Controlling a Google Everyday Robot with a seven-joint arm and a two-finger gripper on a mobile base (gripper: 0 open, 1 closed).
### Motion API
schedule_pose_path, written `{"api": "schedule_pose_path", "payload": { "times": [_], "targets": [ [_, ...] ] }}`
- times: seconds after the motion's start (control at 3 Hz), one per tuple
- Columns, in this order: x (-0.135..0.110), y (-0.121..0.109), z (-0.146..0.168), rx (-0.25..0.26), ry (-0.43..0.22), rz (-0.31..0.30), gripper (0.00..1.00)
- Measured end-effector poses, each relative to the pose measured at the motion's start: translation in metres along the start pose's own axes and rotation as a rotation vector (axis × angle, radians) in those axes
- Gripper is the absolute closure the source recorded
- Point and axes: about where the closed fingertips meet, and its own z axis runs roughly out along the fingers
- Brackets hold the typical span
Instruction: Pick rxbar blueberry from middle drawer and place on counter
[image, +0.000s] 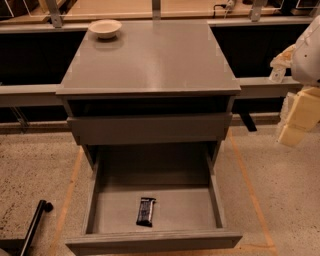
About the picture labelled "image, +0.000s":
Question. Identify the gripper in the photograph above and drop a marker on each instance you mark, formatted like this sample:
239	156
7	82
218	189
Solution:
307	61

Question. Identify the dark blueberry rxbar wrapper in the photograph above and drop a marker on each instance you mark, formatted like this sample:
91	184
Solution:
145	211

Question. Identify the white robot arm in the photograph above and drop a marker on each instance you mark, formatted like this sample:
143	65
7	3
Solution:
303	59

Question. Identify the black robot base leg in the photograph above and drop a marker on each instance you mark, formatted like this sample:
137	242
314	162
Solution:
21	247

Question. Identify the open grey middle drawer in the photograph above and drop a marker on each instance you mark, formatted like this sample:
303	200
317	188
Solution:
187	214

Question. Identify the grey drawer cabinet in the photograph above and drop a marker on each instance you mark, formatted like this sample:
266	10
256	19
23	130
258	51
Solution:
149	68

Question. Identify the closed grey top drawer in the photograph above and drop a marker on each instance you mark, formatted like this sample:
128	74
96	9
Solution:
121	130

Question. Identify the white ceramic bowl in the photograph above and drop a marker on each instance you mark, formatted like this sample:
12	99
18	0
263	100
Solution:
105	29

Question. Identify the grey metal rail shelf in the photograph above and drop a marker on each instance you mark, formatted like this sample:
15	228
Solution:
45	95

